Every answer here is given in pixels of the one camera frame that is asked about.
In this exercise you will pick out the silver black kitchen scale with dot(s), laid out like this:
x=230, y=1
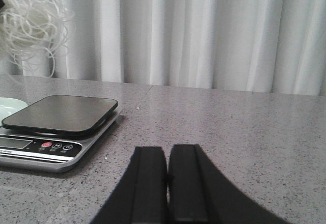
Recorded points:
x=54, y=133

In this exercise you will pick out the light green round plate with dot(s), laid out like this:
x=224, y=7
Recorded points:
x=9, y=106

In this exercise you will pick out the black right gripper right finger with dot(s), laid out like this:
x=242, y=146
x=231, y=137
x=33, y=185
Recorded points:
x=200, y=193

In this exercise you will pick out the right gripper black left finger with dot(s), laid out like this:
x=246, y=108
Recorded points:
x=2, y=4

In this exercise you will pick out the white pleated curtain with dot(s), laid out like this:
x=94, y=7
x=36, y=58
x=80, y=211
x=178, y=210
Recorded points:
x=244, y=45

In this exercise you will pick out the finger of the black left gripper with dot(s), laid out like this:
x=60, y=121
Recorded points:
x=141, y=194

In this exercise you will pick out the white vermicelli noodle bundle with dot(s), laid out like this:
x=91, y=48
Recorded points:
x=32, y=34

